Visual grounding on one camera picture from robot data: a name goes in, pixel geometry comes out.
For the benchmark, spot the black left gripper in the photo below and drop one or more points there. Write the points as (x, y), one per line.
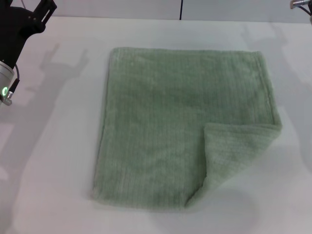
(14, 34)

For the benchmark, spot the green ribbed towel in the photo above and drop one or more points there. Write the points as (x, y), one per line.
(161, 117)

